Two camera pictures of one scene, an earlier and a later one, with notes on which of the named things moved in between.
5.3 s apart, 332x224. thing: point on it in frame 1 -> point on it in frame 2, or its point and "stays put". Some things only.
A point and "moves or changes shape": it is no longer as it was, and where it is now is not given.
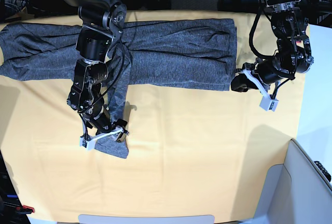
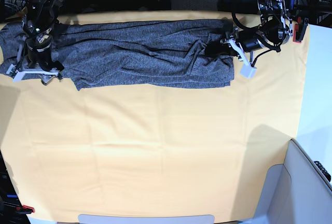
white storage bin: (294, 192) stays put
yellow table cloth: (192, 151) stays put
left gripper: (98, 118) -> (34, 57)
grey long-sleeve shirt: (192, 53) moves or changes shape
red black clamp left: (25, 209) stays put
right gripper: (265, 72) -> (248, 41)
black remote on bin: (323, 170) stays put
